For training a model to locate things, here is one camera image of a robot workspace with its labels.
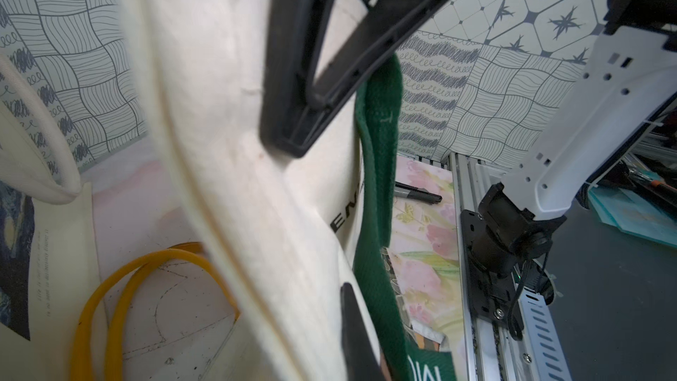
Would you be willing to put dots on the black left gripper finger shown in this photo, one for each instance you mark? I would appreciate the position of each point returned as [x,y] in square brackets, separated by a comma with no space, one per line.
[362,364]

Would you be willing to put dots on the green-handled floral canvas bag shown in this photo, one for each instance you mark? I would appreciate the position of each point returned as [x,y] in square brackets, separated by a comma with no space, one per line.
[286,233]

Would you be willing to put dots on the starry night canvas bag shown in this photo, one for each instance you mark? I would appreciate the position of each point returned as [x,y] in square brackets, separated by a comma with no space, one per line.
[49,265]

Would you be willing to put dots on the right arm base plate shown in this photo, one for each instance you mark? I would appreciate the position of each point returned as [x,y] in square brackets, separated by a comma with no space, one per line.
[490,296]

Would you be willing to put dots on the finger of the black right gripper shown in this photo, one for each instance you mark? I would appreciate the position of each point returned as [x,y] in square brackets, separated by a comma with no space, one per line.
[301,98]

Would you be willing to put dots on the yellow-handled cartoon canvas bag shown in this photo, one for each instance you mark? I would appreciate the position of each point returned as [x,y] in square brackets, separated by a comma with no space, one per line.
[147,306]

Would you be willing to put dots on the aluminium mounting rail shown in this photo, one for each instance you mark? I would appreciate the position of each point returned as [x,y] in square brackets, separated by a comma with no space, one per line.
[509,333]

